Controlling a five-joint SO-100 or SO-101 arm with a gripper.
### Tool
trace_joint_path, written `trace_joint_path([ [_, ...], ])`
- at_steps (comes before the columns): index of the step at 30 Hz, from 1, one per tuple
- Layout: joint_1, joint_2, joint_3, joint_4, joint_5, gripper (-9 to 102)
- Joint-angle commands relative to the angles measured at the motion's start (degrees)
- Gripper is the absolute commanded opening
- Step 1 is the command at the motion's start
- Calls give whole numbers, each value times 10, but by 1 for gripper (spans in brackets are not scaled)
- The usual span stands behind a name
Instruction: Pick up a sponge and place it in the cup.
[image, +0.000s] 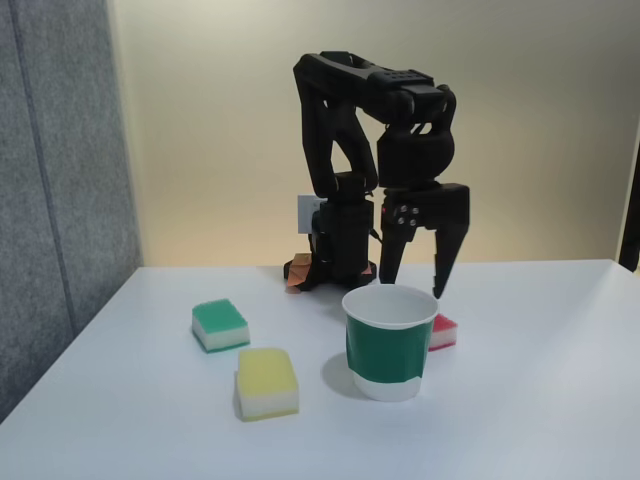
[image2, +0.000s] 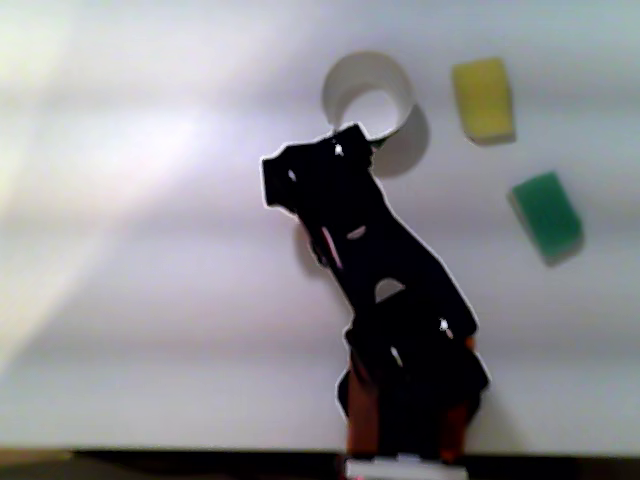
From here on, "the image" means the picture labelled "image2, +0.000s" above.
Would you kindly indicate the white paper cup green band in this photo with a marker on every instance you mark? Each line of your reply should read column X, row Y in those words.
column 350, row 75

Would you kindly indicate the yellow sponge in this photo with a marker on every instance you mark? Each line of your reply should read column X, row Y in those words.
column 482, row 100

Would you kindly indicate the green sponge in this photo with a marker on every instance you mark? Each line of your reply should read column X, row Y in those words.
column 547, row 215

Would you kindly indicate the white controller box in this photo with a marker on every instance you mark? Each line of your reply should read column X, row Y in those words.
column 400, row 467

